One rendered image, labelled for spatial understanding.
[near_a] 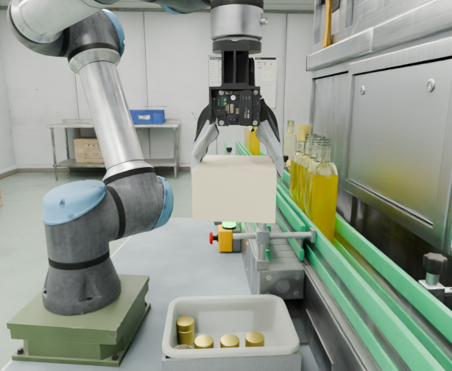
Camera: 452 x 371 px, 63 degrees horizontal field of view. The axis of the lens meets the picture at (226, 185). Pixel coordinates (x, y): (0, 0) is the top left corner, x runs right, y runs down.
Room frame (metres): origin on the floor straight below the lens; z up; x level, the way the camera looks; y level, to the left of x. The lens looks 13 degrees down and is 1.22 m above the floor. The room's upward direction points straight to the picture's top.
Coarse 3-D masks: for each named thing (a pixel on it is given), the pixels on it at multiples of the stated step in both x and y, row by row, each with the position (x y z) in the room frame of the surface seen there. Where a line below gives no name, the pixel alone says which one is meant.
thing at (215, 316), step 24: (168, 312) 0.62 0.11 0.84; (192, 312) 0.66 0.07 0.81; (216, 312) 0.66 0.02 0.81; (240, 312) 0.67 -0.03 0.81; (264, 312) 0.67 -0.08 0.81; (288, 312) 0.62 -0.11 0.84; (168, 336) 0.54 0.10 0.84; (216, 336) 0.65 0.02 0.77; (240, 336) 0.65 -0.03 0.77; (264, 336) 0.65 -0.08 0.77; (288, 336) 0.56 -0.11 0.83
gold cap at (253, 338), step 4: (252, 332) 0.60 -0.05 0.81; (256, 332) 0.60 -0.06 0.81; (248, 336) 0.58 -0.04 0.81; (252, 336) 0.58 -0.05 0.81; (256, 336) 0.58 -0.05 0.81; (260, 336) 0.58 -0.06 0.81; (248, 340) 0.57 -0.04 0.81; (252, 340) 0.57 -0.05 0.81; (256, 340) 0.57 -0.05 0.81; (260, 340) 0.57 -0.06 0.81; (248, 344) 0.57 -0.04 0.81; (252, 344) 0.57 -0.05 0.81; (256, 344) 0.57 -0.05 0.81; (260, 344) 0.57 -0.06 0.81
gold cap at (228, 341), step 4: (224, 336) 0.58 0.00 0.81; (228, 336) 0.58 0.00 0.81; (232, 336) 0.58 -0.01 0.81; (236, 336) 0.58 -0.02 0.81; (220, 340) 0.57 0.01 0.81; (224, 340) 0.57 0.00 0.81; (228, 340) 0.57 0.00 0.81; (232, 340) 0.57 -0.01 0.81; (236, 340) 0.57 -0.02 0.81; (220, 344) 0.57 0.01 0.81; (224, 344) 0.56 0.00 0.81; (228, 344) 0.56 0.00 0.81; (232, 344) 0.56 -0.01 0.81; (236, 344) 0.56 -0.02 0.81
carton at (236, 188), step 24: (216, 168) 0.54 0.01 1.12; (240, 168) 0.54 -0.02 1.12; (264, 168) 0.54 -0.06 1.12; (192, 192) 0.52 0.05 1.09; (216, 192) 0.52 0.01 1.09; (240, 192) 0.51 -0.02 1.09; (264, 192) 0.51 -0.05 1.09; (192, 216) 0.52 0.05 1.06; (216, 216) 0.52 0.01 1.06; (240, 216) 0.51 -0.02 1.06; (264, 216) 0.51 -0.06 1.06
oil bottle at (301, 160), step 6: (300, 156) 0.93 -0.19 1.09; (306, 156) 0.91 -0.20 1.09; (300, 162) 0.92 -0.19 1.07; (300, 168) 0.91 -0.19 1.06; (300, 174) 0.91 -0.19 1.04; (300, 180) 0.91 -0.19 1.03; (300, 186) 0.91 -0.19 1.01; (300, 192) 0.91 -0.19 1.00; (300, 198) 0.91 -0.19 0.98; (300, 204) 0.91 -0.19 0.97
